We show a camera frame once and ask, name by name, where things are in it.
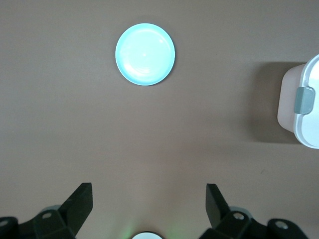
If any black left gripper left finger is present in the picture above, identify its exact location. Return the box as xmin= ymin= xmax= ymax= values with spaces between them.
xmin=0 ymin=183 xmax=93 ymax=239

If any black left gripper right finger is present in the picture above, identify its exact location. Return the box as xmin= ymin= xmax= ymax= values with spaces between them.
xmin=201 ymin=183 xmax=307 ymax=239

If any brown table mat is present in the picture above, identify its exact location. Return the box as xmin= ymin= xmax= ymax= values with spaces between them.
xmin=0 ymin=0 xmax=319 ymax=239

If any white lidded storage box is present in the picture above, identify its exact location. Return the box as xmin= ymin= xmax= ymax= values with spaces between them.
xmin=277 ymin=53 xmax=319 ymax=149

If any light blue round plate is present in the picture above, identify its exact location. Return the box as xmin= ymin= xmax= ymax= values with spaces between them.
xmin=115 ymin=23 xmax=176 ymax=87

